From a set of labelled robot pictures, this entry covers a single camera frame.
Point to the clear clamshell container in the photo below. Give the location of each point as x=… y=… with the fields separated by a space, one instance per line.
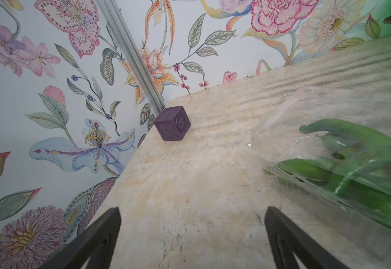
x=330 y=151

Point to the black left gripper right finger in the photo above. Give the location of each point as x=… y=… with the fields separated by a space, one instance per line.
x=289 y=244

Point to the aluminium corner profile left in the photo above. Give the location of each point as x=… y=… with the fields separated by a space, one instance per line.
x=125 y=41

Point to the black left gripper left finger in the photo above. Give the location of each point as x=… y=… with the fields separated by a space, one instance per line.
x=93 y=248

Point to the purple cube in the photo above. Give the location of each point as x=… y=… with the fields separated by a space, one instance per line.
x=172 y=123

